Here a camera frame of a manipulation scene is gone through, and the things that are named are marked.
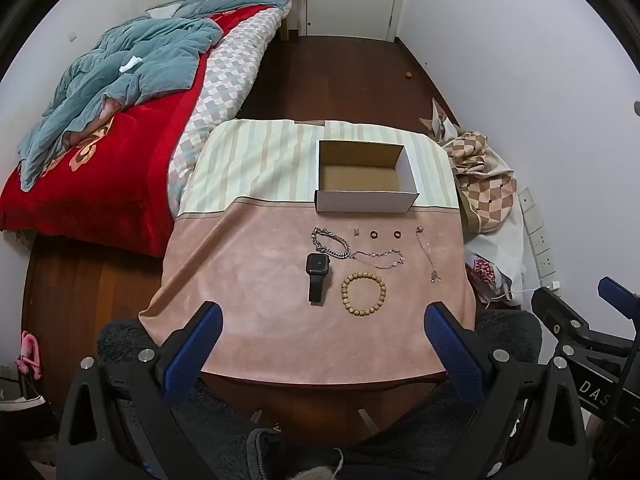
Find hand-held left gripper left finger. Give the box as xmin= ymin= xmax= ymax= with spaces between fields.
xmin=56 ymin=301 xmax=224 ymax=480

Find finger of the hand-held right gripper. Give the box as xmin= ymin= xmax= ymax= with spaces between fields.
xmin=598 ymin=276 xmax=640 ymax=321
xmin=531 ymin=287 xmax=626 ymax=361

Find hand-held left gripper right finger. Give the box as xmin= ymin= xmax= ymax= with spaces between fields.
xmin=423 ymin=301 xmax=591 ymax=480

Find thin pendant necklace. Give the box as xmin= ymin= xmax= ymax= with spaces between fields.
xmin=416 ymin=226 xmax=442 ymax=283

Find thin beaded chain bracelet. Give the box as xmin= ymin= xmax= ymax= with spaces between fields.
xmin=350 ymin=247 xmax=406 ymax=269

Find wooden bead bracelet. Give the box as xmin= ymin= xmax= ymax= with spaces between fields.
xmin=341 ymin=272 xmax=387 ymax=316

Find black smartwatch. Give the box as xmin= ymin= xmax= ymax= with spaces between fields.
xmin=305 ymin=253 xmax=332 ymax=304

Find silver chain bracelet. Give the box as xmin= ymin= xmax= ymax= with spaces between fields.
xmin=311 ymin=227 xmax=352 ymax=261

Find white cardboard box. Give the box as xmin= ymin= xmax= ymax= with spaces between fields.
xmin=314 ymin=140 xmax=420 ymax=214

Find white power strip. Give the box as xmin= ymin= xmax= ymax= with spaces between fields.
xmin=517 ymin=187 xmax=561 ymax=291

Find red patterned bag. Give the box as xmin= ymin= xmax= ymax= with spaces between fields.
xmin=466 ymin=255 xmax=501 ymax=286

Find pink striped tablecloth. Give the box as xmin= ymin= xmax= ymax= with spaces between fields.
xmin=138 ymin=119 xmax=477 ymax=378

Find white bag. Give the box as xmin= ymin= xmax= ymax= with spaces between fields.
xmin=462 ymin=200 xmax=526 ymax=301

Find wooden table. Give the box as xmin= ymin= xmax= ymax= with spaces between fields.
xmin=200 ymin=367 xmax=451 ymax=443

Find dark fleece jacket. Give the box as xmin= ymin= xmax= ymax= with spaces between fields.
xmin=97 ymin=310 xmax=543 ymax=480

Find brown checkered cloth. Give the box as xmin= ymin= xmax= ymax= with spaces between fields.
xmin=440 ymin=132 xmax=517 ymax=233

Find pink slippers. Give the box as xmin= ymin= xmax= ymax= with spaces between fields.
xmin=15 ymin=331 xmax=43 ymax=378

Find black white shoe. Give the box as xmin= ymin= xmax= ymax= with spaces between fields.
xmin=0 ymin=375 xmax=46 ymax=411

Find bed with red blanket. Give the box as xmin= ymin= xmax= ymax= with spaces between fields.
xmin=0 ymin=4 xmax=273 ymax=259

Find crumpled paper bag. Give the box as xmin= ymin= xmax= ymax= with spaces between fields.
xmin=419 ymin=99 xmax=458 ymax=143

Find checkered bedsheet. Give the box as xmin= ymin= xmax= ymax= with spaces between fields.
xmin=166 ymin=7 xmax=293 ymax=216

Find teal quilt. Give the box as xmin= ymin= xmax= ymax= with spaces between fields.
xmin=19 ymin=0 xmax=293 ymax=192

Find white door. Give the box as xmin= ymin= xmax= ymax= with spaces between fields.
xmin=306 ymin=0 xmax=403 ymax=41

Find white charger cable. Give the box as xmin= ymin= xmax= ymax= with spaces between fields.
xmin=492 ymin=282 xmax=561 ymax=303

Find wooden bed frame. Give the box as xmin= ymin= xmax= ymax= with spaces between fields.
xmin=279 ymin=0 xmax=301 ymax=42

